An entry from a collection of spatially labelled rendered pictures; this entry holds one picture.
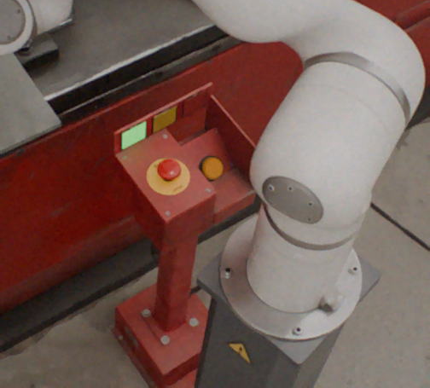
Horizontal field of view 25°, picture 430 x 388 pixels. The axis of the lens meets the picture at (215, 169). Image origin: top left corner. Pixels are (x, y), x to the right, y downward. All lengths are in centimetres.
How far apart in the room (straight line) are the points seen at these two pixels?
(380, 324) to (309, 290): 123
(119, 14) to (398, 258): 113
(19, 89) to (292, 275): 52
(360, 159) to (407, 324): 155
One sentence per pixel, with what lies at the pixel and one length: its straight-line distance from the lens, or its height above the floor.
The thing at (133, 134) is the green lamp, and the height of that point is 82.
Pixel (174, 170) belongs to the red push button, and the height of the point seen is 81.
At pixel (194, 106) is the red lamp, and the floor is 81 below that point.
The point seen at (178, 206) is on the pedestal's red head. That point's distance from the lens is 159.
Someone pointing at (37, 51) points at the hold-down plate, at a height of 91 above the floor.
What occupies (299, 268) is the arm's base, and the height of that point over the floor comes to 114.
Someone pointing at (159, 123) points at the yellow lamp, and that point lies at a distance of 165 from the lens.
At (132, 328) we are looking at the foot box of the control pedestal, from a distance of 221.
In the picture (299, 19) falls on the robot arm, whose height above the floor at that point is 148.
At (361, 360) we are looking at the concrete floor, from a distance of 238.
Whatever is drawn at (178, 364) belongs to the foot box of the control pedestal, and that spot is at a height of 12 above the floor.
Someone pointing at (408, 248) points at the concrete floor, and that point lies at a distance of 254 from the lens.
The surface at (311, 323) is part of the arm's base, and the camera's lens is 127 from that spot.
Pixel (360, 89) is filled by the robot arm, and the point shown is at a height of 142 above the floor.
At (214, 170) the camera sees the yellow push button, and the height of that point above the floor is 72.
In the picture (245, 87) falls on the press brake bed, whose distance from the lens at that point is 194.
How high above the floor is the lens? 215
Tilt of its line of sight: 57 degrees down
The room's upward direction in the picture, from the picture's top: 9 degrees clockwise
